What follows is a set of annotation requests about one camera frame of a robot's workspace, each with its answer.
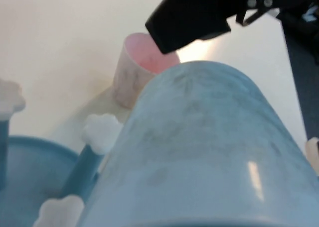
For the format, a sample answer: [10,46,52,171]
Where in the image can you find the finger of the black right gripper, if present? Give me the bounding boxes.
[145,0,232,55]

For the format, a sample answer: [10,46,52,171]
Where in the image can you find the light blue plastic cup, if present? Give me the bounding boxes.
[79,60,319,227]

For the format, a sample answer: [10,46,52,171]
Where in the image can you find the pink plastic cup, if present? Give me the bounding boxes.
[113,32,181,111]

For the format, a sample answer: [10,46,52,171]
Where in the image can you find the blue cup stand white caps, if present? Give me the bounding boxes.
[0,79,123,227]

